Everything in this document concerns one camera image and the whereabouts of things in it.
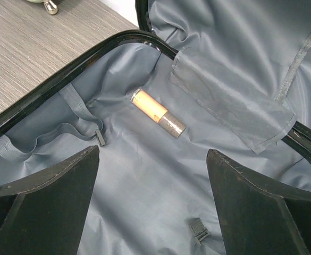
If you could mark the gold lipstick tube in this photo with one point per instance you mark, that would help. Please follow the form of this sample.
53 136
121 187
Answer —
158 113

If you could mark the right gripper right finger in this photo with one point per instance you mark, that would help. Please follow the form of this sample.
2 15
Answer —
257 214

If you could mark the white black space suitcase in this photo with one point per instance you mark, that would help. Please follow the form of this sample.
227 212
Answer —
236 73

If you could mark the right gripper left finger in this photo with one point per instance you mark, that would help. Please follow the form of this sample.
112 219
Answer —
45 212

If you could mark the round mini drawer cabinet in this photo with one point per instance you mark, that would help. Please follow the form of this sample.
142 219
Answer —
50 7

